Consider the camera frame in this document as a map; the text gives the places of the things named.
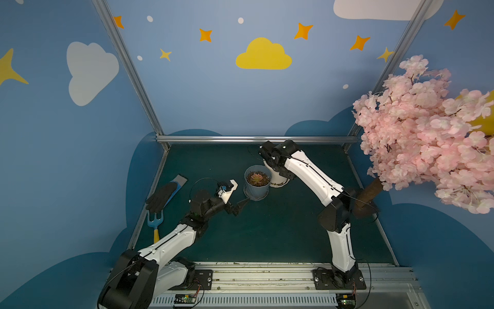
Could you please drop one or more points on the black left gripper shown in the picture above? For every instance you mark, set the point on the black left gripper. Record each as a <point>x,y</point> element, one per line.
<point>233,207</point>

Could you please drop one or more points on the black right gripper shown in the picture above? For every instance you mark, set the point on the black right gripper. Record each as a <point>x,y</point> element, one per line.
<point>270,155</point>

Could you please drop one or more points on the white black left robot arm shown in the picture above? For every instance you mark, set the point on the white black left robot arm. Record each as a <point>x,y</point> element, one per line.
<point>140,276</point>

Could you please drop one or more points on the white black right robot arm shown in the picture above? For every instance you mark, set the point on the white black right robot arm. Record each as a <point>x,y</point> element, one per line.
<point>290,162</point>

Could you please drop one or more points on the red-green succulent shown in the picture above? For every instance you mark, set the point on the red-green succulent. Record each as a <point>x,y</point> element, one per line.
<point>258,179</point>

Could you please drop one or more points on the white plant pot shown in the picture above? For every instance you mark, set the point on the white plant pot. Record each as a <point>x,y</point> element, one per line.
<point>275,176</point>

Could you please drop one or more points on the blue-grey plant pot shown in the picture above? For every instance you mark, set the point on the blue-grey plant pot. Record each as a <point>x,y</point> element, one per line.
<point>256,193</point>

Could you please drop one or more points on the white pot saucer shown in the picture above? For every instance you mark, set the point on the white pot saucer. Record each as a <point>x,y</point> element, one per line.
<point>280,185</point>

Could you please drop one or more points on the black garden glove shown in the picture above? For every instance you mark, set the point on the black garden glove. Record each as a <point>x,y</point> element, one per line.
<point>156,202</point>

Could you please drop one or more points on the blue garden hand fork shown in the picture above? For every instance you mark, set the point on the blue garden hand fork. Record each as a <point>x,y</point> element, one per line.
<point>154,220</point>

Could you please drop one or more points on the left green circuit board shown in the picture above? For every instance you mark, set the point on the left green circuit board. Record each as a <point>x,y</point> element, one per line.
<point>184,299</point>

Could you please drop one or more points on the green circuit board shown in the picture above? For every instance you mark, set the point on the green circuit board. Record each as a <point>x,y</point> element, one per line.
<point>346,301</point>
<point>184,299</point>

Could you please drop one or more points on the pink blossom artificial tree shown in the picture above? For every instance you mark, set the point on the pink blossom artificial tree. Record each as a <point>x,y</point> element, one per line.
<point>413,133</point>

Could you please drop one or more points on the right green circuit board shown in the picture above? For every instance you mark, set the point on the right green circuit board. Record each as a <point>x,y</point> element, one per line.
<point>346,301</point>

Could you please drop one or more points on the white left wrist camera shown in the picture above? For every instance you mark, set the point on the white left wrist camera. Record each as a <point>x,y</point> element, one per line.
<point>226,189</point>

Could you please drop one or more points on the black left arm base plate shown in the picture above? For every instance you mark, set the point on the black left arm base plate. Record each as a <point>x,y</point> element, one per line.
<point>194,279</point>

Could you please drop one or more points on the aluminium frame rail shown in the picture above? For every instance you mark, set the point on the aluminium frame rail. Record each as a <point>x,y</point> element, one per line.
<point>191,139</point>

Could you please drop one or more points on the brown tree base plate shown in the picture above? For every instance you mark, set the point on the brown tree base plate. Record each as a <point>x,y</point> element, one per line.
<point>363,210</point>

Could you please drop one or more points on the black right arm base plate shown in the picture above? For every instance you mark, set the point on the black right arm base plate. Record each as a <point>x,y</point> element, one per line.
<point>328,279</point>

